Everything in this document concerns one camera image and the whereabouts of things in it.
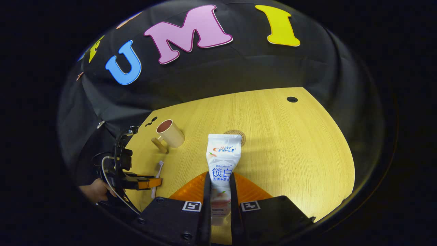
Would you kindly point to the round brown coaster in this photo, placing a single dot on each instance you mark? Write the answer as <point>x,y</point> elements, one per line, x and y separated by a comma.
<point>243,136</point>

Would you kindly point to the small silver cloth clip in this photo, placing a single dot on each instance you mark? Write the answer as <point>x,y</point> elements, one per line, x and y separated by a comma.
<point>100,124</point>

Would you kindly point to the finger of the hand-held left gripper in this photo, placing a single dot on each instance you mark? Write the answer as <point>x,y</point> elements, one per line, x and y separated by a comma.
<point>143,182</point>

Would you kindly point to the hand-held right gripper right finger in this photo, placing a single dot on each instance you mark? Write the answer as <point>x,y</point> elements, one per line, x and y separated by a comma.
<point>269,218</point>

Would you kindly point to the white toothbrush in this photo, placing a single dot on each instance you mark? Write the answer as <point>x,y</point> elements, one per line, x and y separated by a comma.
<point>158,169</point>

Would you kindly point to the white toothpaste tube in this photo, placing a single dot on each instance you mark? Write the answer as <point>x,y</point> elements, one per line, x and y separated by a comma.
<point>223,160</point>

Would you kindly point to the round black desk grommet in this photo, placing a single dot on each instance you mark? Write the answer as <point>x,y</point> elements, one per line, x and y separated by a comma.
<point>292,99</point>

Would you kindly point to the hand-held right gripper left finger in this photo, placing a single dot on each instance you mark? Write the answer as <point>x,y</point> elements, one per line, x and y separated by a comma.
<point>170,218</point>

